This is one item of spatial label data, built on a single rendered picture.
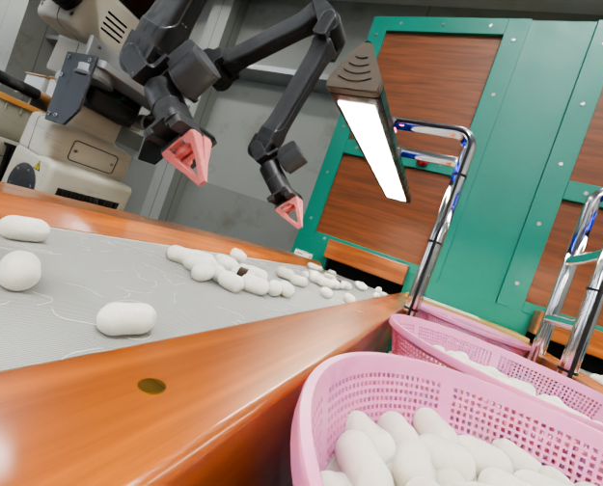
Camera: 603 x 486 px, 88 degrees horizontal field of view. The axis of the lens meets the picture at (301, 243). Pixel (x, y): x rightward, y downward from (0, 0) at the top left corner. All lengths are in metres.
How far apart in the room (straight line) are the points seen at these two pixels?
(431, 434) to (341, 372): 0.07
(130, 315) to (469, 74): 1.35
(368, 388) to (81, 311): 0.18
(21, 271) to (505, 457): 0.30
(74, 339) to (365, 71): 0.44
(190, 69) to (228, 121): 3.77
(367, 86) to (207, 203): 3.72
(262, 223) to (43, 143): 2.90
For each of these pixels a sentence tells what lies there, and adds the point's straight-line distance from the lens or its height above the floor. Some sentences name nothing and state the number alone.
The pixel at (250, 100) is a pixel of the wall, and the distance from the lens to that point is 4.30.
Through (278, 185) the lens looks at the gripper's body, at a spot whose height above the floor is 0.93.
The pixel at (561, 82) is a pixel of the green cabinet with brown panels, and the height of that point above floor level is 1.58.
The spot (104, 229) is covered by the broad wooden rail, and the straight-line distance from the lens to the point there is 0.49.
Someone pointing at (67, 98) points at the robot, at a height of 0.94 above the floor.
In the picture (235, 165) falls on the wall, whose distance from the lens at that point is 4.04.
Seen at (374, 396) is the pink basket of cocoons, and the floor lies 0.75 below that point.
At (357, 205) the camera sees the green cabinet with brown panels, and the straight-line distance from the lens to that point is 1.25.
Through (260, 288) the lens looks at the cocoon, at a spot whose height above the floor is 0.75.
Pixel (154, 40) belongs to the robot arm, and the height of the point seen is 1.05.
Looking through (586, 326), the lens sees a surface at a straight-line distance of 0.65.
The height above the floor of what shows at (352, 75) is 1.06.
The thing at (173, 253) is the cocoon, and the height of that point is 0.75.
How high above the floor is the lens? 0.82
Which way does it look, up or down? 1 degrees down
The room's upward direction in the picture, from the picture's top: 20 degrees clockwise
